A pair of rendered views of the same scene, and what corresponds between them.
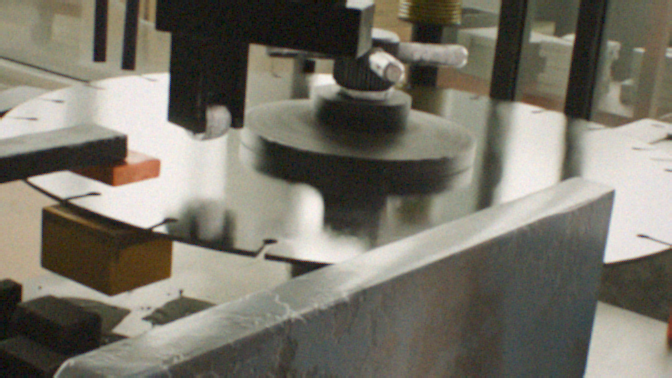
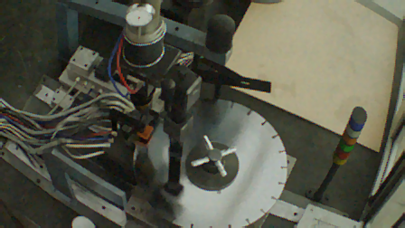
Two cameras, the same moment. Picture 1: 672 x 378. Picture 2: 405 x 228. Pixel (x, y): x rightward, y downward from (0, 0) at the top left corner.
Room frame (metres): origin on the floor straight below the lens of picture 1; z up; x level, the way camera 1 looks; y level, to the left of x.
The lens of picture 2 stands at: (0.33, -0.63, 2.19)
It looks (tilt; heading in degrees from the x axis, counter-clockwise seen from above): 58 degrees down; 73
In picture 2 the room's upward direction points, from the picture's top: 8 degrees clockwise
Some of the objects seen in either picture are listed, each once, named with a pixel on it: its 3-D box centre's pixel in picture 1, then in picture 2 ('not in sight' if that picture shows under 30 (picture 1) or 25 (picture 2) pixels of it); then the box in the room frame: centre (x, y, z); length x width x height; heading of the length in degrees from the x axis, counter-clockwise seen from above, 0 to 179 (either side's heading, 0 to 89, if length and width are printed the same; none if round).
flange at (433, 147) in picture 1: (359, 119); (212, 164); (0.55, -0.01, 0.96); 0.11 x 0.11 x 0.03
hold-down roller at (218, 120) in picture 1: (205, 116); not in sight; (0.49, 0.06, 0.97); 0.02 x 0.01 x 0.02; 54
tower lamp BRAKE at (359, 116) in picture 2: not in sight; (358, 118); (0.85, -0.05, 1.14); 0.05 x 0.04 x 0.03; 54
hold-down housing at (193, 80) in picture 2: not in sight; (179, 102); (0.48, 0.02, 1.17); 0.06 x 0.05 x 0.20; 135
